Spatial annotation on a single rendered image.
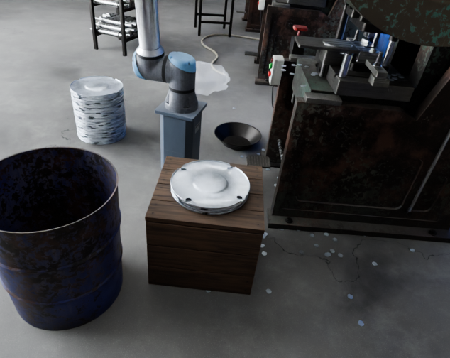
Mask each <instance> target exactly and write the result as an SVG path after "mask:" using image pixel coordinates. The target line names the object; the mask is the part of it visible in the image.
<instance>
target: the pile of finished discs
mask: <svg viewBox="0 0 450 358"><path fill-rule="evenodd" d="M170 183H171V193H172V196H173V197H174V199H175V200H176V201H177V202H178V203H179V204H180V205H182V206H183V207H184V208H186V209H188V210H190V211H193V212H196V213H200V214H204V215H205V212H208V213H207V214H208V215H222V214H226V213H229V212H233V211H234V210H237V209H238V208H240V207H241V206H242V205H243V204H244V203H245V202H246V201H247V199H248V196H249V192H250V183H249V180H248V178H247V176H246V175H245V174H244V173H243V172H242V171H241V170H240V169H238V168H237V167H232V166H230V164H228V163H225V162H221V161H213V160H200V161H192V162H189V163H186V164H184V165H183V166H182V167H181V168H178V169H177V170H176V171H175V172H174V173H173V174H172V177H171V181H170Z"/></svg>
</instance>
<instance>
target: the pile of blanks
mask: <svg viewBox="0 0 450 358"><path fill-rule="evenodd" d="M70 92H71V99H72V106H73V109H74V115H75V121H76V125H77V135H78V136H79V138H80V139H81V140H82V141H84V142H86V143H90V144H96V145H104V144H110V143H114V142H117V141H120V140H121V139H122V138H123V137H124V136H125V134H126V114H125V106H124V89H123V88H122V90H121V91H120V92H117V93H116V94H112V95H109V96H105V97H86V96H82V95H79V94H75V93H74V92H73V91H72V90H70Z"/></svg>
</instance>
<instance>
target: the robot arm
mask: <svg viewBox="0 0 450 358"><path fill-rule="evenodd" d="M135 6H136V19H137V26H138V39H139V46H138V47H137V49H136V52H135V53H134V54H133V62H132V63H133V71H134V72H135V74H136V76H137V77H139V78H141V79H144V80H152V81H157V82H165V83H169V90H168V94H167V97H166V99H165V108H166V109H167V110H169V111H171V112H174V113H178V114H188V113H192V112H195V111H196V110H197V109H198V100H197V96H196V93H195V80H196V71H197V69H196V60H195V59H194V58H193V57H192V56H191V55H189V54H186V53H182V52H171V53H170V54H169V55H165V51H164V48H163V47H162V46H161V45H160V30H159V19H158V0H135Z"/></svg>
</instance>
